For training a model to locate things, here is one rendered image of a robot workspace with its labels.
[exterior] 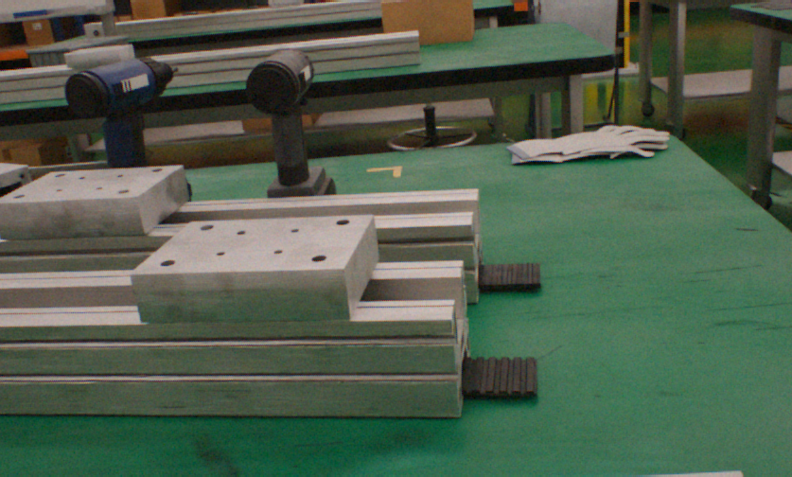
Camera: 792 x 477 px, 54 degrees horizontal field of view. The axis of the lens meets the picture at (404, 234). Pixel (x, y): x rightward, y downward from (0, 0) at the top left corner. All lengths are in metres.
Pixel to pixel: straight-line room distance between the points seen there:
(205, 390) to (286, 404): 0.06
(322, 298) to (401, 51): 1.78
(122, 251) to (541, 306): 0.42
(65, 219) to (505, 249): 0.46
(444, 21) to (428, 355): 2.22
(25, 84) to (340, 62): 0.92
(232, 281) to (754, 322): 0.44
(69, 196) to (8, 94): 1.75
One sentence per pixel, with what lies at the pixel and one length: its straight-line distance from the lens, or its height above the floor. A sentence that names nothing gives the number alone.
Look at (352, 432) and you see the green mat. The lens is 0.59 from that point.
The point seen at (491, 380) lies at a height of 0.79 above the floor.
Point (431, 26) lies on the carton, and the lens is 2.73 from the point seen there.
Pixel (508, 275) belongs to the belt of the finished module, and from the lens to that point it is 0.78.
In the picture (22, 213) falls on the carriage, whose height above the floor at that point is 0.89.
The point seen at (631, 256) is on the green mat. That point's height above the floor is 0.78.
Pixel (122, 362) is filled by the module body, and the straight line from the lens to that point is 0.64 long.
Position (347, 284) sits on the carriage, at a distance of 0.54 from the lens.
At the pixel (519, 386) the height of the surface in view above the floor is 0.79.
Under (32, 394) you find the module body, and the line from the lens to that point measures 0.70.
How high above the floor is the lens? 1.11
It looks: 20 degrees down
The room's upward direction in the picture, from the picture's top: 6 degrees counter-clockwise
